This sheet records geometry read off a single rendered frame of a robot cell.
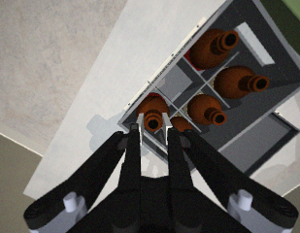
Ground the grey divided crate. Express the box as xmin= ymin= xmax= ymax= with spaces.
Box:
xmin=117 ymin=11 xmax=288 ymax=165

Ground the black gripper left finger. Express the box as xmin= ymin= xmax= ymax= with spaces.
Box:
xmin=23 ymin=114 xmax=145 ymax=233

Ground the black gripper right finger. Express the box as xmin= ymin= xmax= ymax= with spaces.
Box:
xmin=162 ymin=113 xmax=299 ymax=233

